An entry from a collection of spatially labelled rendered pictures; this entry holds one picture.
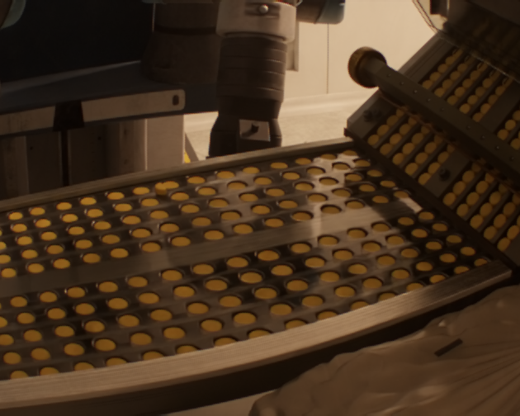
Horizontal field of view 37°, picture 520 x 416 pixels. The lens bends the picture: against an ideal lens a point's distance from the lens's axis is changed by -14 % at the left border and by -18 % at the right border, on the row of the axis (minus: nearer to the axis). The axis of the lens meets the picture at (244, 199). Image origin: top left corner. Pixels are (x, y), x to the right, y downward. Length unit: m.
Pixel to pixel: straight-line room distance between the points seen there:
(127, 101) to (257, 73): 0.51
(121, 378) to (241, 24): 0.62
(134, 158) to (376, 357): 1.36
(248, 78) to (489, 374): 0.65
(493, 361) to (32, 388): 0.22
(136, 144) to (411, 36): 2.03
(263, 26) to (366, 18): 2.43
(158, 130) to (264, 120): 0.90
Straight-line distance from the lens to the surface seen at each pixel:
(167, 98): 1.44
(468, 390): 0.34
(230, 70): 0.96
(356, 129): 0.64
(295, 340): 0.42
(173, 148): 1.87
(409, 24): 3.51
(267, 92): 0.95
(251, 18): 0.95
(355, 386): 0.36
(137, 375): 0.39
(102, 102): 1.43
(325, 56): 3.32
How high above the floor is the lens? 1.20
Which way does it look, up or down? 27 degrees down
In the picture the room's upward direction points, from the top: 1 degrees clockwise
